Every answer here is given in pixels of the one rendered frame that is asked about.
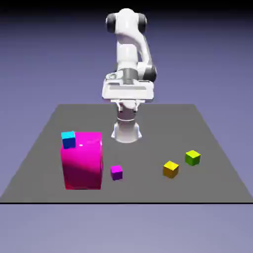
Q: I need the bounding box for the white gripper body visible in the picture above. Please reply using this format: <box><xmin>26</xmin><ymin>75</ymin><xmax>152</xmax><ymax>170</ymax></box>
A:
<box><xmin>101</xmin><ymin>78</ymin><xmax>155</xmax><ymax>104</ymax></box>

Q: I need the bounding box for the small cyan cube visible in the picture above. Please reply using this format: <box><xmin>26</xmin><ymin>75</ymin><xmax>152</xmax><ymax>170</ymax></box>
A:
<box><xmin>61</xmin><ymin>130</ymin><xmax>77</xmax><ymax>149</ymax></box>

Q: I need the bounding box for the small purple cube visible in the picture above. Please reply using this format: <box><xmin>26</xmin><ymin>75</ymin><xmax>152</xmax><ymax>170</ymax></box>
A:
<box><xmin>110</xmin><ymin>165</ymin><xmax>124</xmax><ymax>181</ymax></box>

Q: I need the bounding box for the small yellow cube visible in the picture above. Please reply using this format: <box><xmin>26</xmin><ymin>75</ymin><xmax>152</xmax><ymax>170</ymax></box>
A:
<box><xmin>163</xmin><ymin>160</ymin><xmax>180</xmax><ymax>179</ymax></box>

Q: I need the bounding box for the small green cube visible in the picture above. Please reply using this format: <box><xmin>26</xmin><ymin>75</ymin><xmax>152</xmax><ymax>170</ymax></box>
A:
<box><xmin>184</xmin><ymin>149</ymin><xmax>202</xmax><ymax>167</ymax></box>

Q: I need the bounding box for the large magenta box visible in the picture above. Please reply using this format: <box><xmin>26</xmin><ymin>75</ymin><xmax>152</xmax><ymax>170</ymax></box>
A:
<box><xmin>60</xmin><ymin>131</ymin><xmax>104</xmax><ymax>191</ymax></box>

